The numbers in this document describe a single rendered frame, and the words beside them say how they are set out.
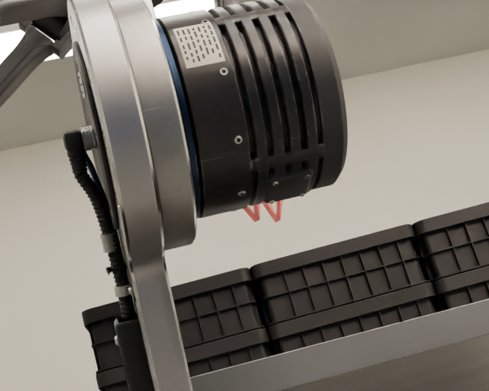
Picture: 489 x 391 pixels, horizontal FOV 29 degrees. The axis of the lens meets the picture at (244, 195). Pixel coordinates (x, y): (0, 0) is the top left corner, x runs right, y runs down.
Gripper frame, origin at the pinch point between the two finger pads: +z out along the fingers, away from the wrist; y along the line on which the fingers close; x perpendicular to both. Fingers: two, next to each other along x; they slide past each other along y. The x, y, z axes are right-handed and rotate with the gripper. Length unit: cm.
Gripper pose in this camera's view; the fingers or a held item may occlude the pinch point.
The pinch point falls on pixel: (266, 216)
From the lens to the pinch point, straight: 186.7
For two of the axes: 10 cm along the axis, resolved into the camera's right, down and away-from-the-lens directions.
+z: 2.7, 9.2, -2.9
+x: 6.8, -4.0, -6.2
